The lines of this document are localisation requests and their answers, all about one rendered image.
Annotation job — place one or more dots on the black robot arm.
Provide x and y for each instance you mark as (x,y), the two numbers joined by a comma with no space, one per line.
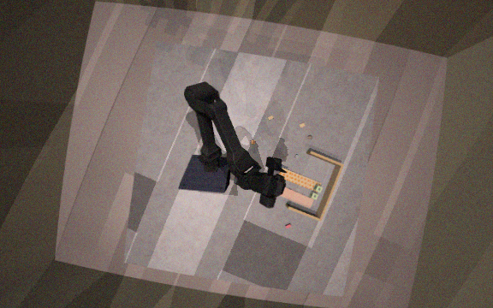
(200,97)

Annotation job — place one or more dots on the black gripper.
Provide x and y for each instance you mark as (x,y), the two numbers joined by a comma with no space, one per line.
(273,164)

